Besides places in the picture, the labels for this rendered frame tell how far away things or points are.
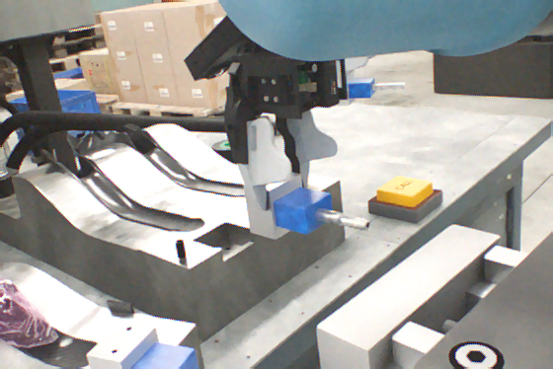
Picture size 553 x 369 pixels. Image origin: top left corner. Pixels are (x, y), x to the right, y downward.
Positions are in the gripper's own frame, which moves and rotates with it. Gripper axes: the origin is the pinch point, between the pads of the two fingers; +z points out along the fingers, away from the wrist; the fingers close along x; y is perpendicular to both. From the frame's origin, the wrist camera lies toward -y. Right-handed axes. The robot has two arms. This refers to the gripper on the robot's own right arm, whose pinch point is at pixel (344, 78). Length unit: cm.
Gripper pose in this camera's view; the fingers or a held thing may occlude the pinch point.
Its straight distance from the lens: 106.6
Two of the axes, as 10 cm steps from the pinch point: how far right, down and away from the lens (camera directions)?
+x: 3.4, -3.8, 8.6
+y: 9.3, 0.1, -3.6
